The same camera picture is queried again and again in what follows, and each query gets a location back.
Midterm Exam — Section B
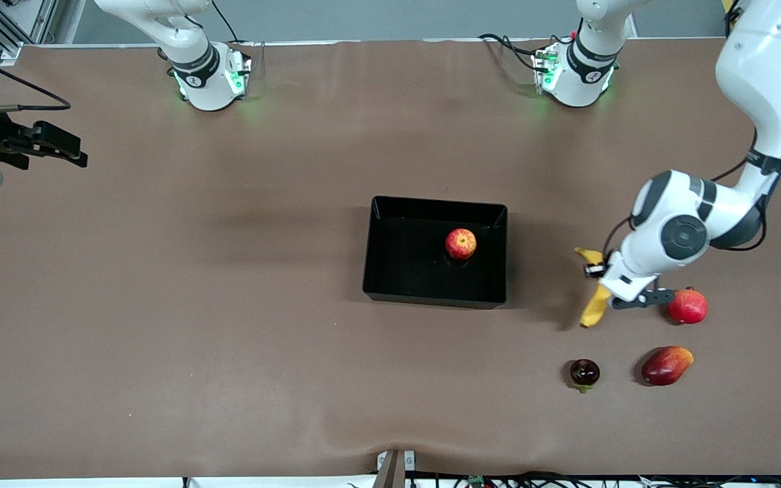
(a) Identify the black left arm base cable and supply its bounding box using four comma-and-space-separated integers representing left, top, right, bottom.
477, 32, 548, 73

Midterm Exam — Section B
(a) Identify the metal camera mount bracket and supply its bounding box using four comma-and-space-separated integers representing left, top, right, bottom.
376, 449, 416, 488

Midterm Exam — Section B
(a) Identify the aluminium frame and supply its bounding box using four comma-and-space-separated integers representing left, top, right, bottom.
0, 0, 60, 66

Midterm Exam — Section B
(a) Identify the red yellow apple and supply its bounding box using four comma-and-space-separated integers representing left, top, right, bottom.
445, 228, 478, 261

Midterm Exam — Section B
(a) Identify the black right arm base cable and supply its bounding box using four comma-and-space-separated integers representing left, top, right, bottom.
212, 0, 256, 75

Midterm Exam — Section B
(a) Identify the dark purple mangosteen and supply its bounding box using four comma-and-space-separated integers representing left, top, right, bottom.
569, 359, 601, 394

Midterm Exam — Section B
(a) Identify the red pomegranate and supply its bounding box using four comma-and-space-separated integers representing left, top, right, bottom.
666, 287, 709, 325

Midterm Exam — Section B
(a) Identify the red yellow mango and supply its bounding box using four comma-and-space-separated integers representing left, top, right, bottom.
641, 346, 695, 387

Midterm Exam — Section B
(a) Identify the yellow banana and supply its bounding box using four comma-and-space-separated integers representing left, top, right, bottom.
574, 247, 614, 329

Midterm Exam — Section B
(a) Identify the black arm base cable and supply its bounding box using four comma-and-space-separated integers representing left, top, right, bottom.
212, 0, 256, 75
477, 32, 548, 73

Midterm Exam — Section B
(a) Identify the black plastic box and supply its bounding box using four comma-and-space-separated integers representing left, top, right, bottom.
362, 196, 508, 310

